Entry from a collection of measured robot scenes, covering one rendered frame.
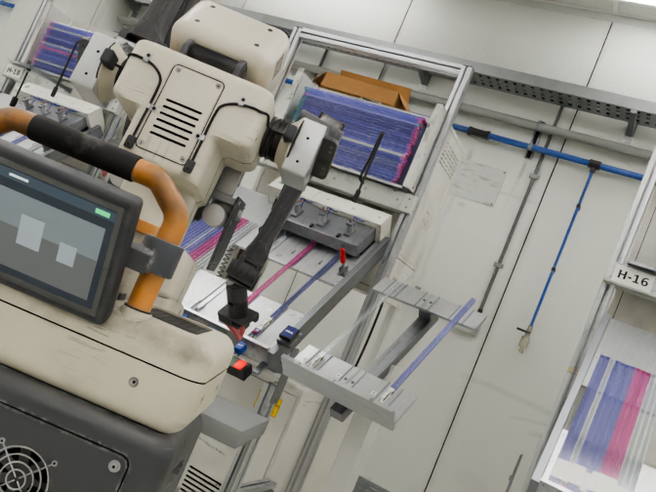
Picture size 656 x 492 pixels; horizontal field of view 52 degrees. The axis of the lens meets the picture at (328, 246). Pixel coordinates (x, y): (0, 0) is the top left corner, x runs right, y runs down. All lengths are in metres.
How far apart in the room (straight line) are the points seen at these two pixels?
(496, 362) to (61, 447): 3.04
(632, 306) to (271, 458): 1.27
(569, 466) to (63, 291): 1.30
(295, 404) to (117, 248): 1.50
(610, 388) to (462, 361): 1.83
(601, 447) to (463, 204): 2.29
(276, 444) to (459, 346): 1.74
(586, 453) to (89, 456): 1.28
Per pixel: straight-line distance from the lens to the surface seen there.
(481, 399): 3.76
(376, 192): 2.46
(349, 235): 2.33
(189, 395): 0.89
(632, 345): 2.22
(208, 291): 2.20
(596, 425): 1.93
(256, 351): 2.00
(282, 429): 2.28
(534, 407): 3.73
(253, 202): 2.64
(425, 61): 2.66
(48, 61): 3.54
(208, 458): 2.42
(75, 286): 0.89
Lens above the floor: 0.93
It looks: 4 degrees up
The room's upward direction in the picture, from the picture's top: 23 degrees clockwise
